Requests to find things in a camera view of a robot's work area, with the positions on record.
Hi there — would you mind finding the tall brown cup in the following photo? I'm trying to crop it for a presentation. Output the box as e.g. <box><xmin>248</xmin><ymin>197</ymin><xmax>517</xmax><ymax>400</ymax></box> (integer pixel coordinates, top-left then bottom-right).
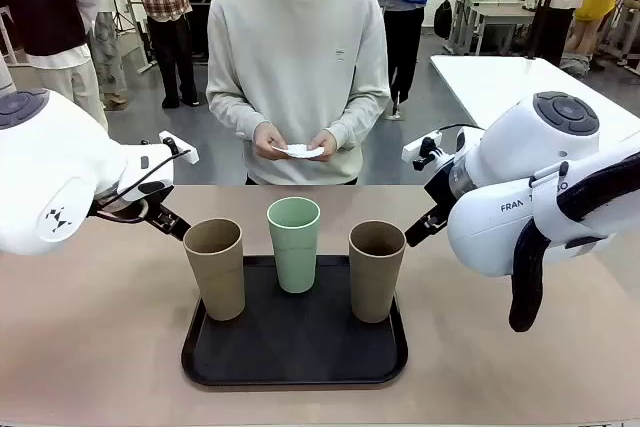
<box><xmin>182</xmin><ymin>218</ymin><xmax>247</xmax><ymax>322</ymax></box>
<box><xmin>348</xmin><ymin>219</ymin><xmax>407</xmax><ymax>324</ymax></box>

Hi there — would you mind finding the thick black cable hose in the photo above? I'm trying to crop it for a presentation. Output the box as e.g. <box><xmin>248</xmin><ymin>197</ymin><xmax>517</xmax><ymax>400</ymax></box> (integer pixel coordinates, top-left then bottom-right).
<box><xmin>508</xmin><ymin>150</ymin><xmax>640</xmax><ymax>333</ymax></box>

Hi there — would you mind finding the person's left forearm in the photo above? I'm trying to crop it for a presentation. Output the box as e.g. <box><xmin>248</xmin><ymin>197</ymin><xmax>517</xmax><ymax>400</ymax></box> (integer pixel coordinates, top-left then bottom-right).
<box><xmin>327</xmin><ymin>91</ymin><xmax>391</xmax><ymax>151</ymax></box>

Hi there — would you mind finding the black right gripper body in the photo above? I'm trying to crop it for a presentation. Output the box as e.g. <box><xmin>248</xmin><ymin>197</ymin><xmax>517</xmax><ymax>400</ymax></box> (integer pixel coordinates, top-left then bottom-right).
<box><xmin>424</xmin><ymin>162</ymin><xmax>454</xmax><ymax>213</ymax></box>

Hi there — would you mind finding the white table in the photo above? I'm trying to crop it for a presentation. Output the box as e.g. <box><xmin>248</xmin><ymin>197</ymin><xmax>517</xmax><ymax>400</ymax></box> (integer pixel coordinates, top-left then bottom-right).
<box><xmin>429</xmin><ymin>54</ymin><xmax>640</xmax><ymax>151</ymax></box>

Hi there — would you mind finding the small black bag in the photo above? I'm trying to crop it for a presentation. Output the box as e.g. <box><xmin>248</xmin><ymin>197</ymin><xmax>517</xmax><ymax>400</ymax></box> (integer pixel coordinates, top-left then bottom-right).
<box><xmin>433</xmin><ymin>0</ymin><xmax>454</xmax><ymax>41</ymax></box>

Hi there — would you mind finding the person's right forearm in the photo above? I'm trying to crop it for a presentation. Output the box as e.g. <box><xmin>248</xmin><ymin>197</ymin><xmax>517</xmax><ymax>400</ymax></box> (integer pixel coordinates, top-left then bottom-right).
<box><xmin>207</xmin><ymin>91</ymin><xmax>274</xmax><ymax>141</ymax></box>

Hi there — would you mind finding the person's right hand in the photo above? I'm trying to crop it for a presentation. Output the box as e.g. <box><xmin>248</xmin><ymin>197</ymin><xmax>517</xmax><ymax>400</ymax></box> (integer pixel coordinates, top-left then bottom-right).
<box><xmin>253</xmin><ymin>122</ymin><xmax>290</xmax><ymax>162</ymax></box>

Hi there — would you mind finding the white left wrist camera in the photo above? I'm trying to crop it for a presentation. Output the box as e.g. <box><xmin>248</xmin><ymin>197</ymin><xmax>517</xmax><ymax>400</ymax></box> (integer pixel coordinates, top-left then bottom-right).
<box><xmin>158</xmin><ymin>130</ymin><xmax>198</xmax><ymax>165</ymax></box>

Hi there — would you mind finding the person in grey sweatshirt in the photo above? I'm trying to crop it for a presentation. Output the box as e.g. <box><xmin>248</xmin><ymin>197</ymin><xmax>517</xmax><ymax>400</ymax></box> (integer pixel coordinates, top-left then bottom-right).
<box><xmin>205</xmin><ymin>0</ymin><xmax>392</xmax><ymax>186</ymax></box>

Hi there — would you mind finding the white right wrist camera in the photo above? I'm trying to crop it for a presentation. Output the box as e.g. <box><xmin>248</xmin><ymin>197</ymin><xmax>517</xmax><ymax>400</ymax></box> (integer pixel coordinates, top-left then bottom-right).
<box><xmin>401</xmin><ymin>130</ymin><xmax>442</xmax><ymax>162</ymax></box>

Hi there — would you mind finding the person in patterned trousers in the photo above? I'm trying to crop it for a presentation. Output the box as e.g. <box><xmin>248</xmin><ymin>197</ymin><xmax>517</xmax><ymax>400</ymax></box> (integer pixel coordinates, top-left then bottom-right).
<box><xmin>74</xmin><ymin>0</ymin><xmax>129</xmax><ymax>111</ymax></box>

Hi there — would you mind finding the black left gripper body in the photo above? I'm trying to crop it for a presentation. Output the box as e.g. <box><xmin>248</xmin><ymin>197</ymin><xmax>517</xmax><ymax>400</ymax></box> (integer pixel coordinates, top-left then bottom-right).
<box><xmin>92</xmin><ymin>194</ymin><xmax>161</xmax><ymax>224</ymax></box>

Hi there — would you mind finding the black plastic tray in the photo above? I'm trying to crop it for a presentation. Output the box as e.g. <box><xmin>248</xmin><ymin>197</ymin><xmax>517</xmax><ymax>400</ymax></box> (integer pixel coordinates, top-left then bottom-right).
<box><xmin>180</xmin><ymin>254</ymin><xmax>410</xmax><ymax>388</ymax></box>

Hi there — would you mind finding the person's left hand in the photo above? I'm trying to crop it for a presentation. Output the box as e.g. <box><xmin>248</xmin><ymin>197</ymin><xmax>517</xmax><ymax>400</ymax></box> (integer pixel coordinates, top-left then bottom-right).
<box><xmin>307</xmin><ymin>130</ymin><xmax>339</xmax><ymax>163</ymax></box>

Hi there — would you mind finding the grey background desk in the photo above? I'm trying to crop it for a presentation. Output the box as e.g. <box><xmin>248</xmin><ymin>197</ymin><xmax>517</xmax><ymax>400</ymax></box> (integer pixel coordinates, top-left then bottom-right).
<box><xmin>449</xmin><ymin>0</ymin><xmax>539</xmax><ymax>56</ymax></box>

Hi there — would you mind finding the tall pale green cup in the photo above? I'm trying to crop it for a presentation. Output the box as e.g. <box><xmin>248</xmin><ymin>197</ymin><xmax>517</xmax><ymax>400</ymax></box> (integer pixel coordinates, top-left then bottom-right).
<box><xmin>266</xmin><ymin>196</ymin><xmax>322</xmax><ymax>294</ymax></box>

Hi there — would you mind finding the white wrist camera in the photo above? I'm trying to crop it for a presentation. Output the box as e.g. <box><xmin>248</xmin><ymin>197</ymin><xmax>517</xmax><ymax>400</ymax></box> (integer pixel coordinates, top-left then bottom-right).
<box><xmin>401</xmin><ymin>130</ymin><xmax>442</xmax><ymax>162</ymax></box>
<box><xmin>158</xmin><ymin>130</ymin><xmax>198</xmax><ymax>165</ymax></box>

